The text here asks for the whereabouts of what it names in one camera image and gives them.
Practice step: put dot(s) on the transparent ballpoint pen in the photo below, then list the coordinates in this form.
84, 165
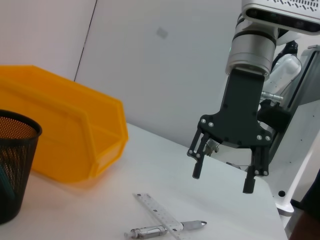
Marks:
192, 225

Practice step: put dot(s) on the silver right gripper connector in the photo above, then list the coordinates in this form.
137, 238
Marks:
272, 96

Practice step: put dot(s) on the clear plastic ruler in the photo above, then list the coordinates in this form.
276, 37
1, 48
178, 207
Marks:
155, 210

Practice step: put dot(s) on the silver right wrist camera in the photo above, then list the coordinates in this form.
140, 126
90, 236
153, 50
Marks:
280, 15

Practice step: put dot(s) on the black mesh pen holder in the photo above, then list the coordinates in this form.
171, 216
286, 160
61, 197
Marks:
17, 180

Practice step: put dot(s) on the black column bracket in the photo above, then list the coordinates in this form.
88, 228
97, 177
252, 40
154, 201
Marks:
275, 116

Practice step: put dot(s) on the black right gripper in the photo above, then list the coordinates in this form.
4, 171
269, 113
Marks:
242, 112

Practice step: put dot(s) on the yellow plastic bin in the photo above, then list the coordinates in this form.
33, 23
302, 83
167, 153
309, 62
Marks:
62, 120

